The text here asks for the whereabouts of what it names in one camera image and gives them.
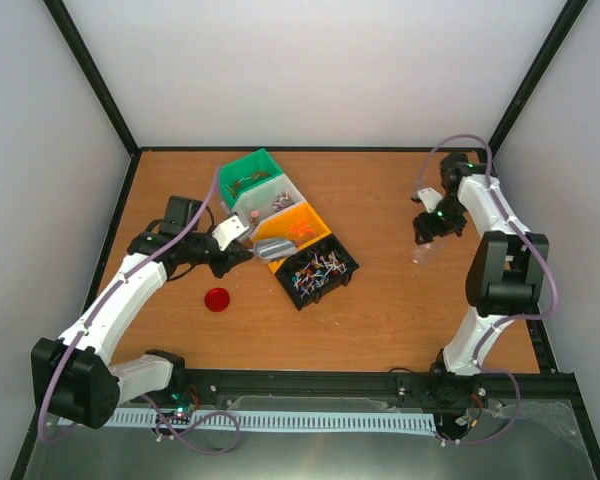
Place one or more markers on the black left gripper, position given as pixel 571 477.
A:
pixel 232 259

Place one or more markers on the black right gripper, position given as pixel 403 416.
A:
pixel 428 230

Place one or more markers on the silver metal scoop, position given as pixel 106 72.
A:
pixel 273 249

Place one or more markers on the clear plastic jar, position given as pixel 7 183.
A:
pixel 428 253

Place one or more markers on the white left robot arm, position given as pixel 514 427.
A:
pixel 74 376

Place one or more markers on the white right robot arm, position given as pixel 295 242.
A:
pixel 504 280

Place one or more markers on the red jar lid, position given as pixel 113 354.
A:
pixel 217 300

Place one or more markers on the yellow candy bin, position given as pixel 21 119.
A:
pixel 300 224

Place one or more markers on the white candy bin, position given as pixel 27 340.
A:
pixel 266 201

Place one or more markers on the green candy bin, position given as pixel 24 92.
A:
pixel 243 174

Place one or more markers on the black candy bin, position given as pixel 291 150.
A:
pixel 313 272

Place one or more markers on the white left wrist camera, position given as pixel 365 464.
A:
pixel 231 229

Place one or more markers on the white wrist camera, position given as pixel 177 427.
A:
pixel 231 229
pixel 428 197

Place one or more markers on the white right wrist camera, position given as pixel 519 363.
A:
pixel 428 197

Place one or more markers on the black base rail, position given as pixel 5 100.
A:
pixel 310 385

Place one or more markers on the light blue cable duct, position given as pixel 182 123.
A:
pixel 307 422

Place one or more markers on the black enclosure frame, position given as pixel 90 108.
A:
pixel 564 22

